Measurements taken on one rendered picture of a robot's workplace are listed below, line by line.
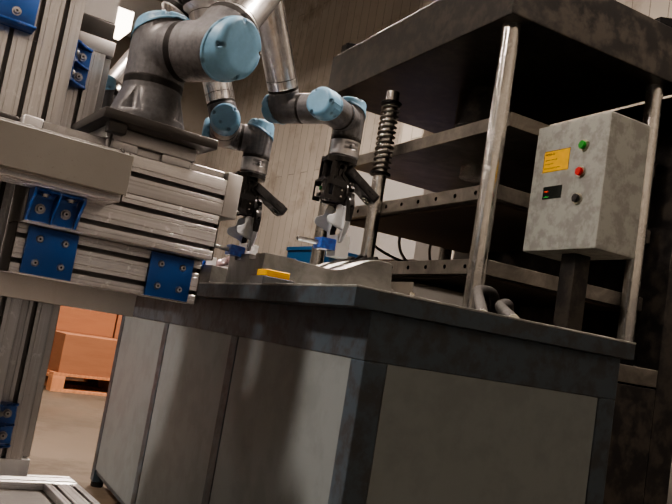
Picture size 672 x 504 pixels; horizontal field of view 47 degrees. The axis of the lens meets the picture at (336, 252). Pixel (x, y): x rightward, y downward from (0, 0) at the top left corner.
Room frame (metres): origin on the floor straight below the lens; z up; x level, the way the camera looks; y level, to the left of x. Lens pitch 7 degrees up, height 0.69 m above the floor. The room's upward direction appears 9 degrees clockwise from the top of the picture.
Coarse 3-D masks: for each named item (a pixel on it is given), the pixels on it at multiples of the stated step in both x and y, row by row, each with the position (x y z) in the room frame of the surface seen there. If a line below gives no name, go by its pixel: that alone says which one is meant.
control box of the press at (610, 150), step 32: (544, 128) 2.36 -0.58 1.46; (576, 128) 2.24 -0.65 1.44; (608, 128) 2.12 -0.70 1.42; (640, 128) 2.17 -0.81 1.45; (544, 160) 2.34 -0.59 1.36; (576, 160) 2.22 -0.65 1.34; (608, 160) 2.12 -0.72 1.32; (640, 160) 2.18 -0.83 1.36; (544, 192) 2.33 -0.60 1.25; (576, 192) 2.21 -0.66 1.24; (608, 192) 2.13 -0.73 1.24; (640, 192) 2.19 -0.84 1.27; (544, 224) 2.31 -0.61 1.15; (576, 224) 2.19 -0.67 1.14; (608, 224) 2.14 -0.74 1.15; (544, 256) 2.41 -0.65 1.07; (576, 256) 2.25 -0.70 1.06; (608, 256) 2.21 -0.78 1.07; (576, 288) 2.26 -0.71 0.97; (576, 320) 2.26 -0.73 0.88
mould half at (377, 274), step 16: (256, 256) 1.98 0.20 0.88; (272, 256) 1.94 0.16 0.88; (240, 272) 2.07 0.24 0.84; (256, 272) 1.97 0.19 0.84; (288, 272) 1.97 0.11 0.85; (304, 272) 1.99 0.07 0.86; (320, 272) 2.01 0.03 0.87; (336, 272) 2.03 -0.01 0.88; (352, 272) 2.05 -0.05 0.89; (368, 272) 2.07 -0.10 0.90; (384, 272) 2.09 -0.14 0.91; (384, 288) 2.10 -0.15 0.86
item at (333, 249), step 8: (304, 240) 1.86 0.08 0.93; (312, 240) 1.87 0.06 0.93; (320, 240) 1.87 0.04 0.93; (328, 240) 1.88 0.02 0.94; (336, 240) 1.88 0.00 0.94; (344, 240) 1.89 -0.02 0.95; (320, 248) 1.89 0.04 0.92; (328, 248) 1.88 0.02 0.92; (336, 248) 1.88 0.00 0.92; (344, 248) 1.89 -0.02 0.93; (328, 256) 1.92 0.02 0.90; (336, 256) 1.89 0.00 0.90; (344, 256) 1.89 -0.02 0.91
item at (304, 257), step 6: (300, 246) 6.66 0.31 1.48; (306, 246) 6.58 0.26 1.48; (288, 252) 6.84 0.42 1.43; (294, 252) 6.75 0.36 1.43; (300, 252) 6.67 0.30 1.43; (306, 252) 6.58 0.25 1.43; (348, 252) 6.53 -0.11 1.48; (294, 258) 6.74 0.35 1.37; (300, 258) 6.65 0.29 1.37; (306, 258) 6.57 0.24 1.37; (324, 258) 6.41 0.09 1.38; (330, 258) 6.44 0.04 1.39
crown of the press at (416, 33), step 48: (480, 0) 2.48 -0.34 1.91; (528, 0) 2.35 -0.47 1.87; (576, 0) 2.44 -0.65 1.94; (384, 48) 3.04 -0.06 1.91; (432, 48) 2.72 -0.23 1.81; (480, 48) 2.64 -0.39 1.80; (528, 48) 2.57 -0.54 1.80; (576, 48) 2.50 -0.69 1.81; (624, 48) 2.55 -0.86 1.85; (384, 96) 3.32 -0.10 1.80; (432, 96) 3.22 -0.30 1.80; (480, 96) 2.99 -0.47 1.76; (528, 96) 3.03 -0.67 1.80; (576, 96) 2.94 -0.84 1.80; (624, 96) 2.86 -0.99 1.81
